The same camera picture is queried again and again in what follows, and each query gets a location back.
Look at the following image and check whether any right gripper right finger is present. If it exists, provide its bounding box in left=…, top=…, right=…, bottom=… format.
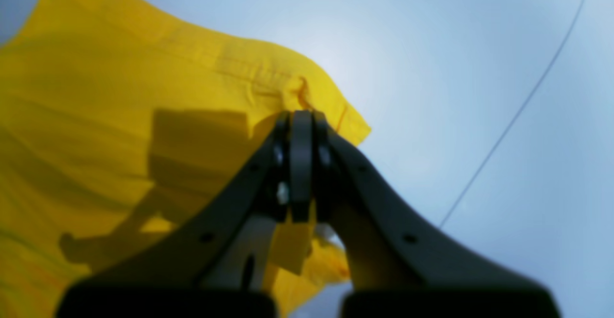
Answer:
left=312, top=112, right=561, bottom=318

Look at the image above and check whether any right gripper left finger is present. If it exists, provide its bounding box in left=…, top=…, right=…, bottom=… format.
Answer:
left=55, top=112, right=290, bottom=318

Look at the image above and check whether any yellow T-shirt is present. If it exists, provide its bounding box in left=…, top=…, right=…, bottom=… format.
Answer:
left=1, top=0, right=371, bottom=318

